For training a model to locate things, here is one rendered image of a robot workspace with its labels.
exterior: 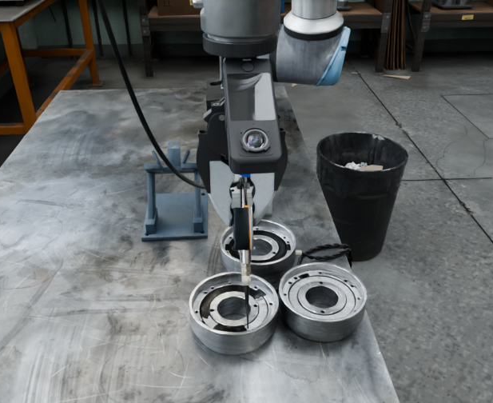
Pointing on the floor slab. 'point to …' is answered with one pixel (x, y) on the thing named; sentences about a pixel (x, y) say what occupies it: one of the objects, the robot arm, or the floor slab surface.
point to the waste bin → (360, 187)
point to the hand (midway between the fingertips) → (242, 219)
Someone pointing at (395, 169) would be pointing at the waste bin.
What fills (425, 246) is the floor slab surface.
